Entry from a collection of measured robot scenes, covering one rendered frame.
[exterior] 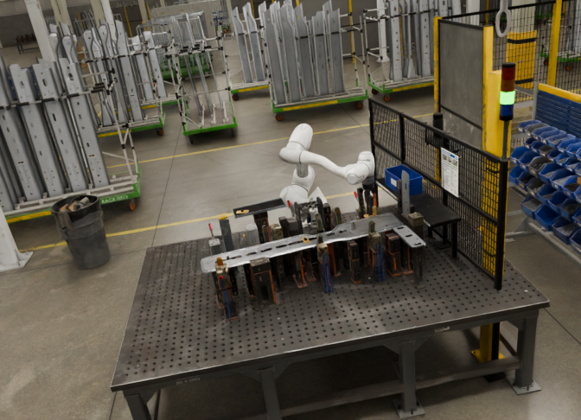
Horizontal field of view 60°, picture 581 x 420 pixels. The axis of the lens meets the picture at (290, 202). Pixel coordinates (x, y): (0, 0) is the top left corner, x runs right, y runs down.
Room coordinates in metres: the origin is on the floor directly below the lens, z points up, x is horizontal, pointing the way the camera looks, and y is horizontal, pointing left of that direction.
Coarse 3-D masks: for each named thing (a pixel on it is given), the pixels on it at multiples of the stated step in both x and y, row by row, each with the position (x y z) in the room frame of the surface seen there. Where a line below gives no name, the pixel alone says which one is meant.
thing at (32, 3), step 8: (24, 0) 8.61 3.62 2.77; (32, 0) 8.62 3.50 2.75; (32, 8) 8.62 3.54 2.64; (40, 8) 8.69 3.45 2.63; (32, 16) 8.61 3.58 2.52; (40, 16) 8.63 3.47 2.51; (32, 24) 8.61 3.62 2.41; (40, 24) 8.62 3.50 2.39; (40, 32) 8.62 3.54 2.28; (40, 40) 8.61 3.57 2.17; (48, 40) 8.69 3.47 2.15; (40, 48) 8.61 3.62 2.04; (48, 48) 8.62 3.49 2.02; (48, 56) 8.62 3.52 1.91; (64, 88) 8.64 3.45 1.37; (80, 144) 8.65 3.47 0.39
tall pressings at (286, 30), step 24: (288, 24) 10.04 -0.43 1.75; (312, 24) 10.53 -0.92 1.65; (336, 24) 10.29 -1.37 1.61; (288, 48) 10.03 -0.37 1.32; (312, 48) 10.45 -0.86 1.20; (336, 48) 10.28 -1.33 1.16; (288, 72) 9.96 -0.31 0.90; (312, 72) 10.17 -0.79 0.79; (336, 72) 10.25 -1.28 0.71; (312, 96) 10.20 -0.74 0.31
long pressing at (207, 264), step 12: (372, 216) 3.19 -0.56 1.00; (384, 216) 3.17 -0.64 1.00; (336, 228) 3.09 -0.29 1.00; (348, 228) 3.07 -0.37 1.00; (360, 228) 3.04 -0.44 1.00; (384, 228) 3.00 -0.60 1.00; (276, 240) 3.03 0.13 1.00; (288, 240) 3.02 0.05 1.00; (300, 240) 3.00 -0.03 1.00; (312, 240) 2.97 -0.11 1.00; (324, 240) 2.95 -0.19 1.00; (336, 240) 2.94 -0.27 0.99; (228, 252) 2.96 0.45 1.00; (240, 252) 2.94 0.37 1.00; (264, 252) 2.90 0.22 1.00; (276, 252) 2.88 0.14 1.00; (288, 252) 2.87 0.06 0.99; (204, 264) 2.85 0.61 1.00; (228, 264) 2.81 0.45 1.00; (240, 264) 2.80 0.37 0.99
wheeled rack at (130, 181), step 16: (112, 80) 7.05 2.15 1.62; (64, 96) 6.48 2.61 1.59; (112, 112) 6.29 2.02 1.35; (112, 128) 7.14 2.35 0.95; (128, 128) 7.16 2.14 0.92; (128, 160) 6.30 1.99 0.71; (112, 176) 6.83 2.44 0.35; (128, 176) 6.82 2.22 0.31; (80, 192) 6.48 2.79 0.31; (96, 192) 6.46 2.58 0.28; (112, 192) 6.31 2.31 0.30; (128, 192) 6.30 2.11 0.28; (16, 208) 6.14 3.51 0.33; (32, 208) 6.14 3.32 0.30; (48, 208) 6.12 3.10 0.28; (128, 208) 6.23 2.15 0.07
